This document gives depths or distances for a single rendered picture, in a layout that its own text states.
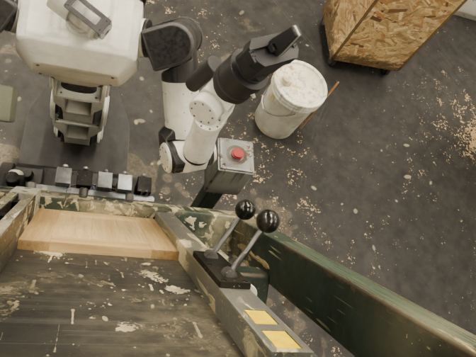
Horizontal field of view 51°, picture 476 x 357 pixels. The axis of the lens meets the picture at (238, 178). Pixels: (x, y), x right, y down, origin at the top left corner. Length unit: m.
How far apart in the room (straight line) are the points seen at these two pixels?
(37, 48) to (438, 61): 3.18
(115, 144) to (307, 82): 1.03
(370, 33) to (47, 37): 2.26
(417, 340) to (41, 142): 1.91
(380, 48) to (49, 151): 2.01
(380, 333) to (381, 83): 2.78
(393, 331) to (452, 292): 2.29
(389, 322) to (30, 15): 0.92
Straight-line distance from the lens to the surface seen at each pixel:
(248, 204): 0.89
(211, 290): 0.79
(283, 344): 0.58
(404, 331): 0.76
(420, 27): 3.19
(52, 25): 1.18
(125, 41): 1.18
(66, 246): 1.04
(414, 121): 3.45
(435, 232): 3.13
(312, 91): 2.64
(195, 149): 1.16
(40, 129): 2.38
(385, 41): 3.21
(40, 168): 2.25
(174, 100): 1.22
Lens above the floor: 2.23
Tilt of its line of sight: 58 degrees down
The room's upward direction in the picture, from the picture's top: 37 degrees clockwise
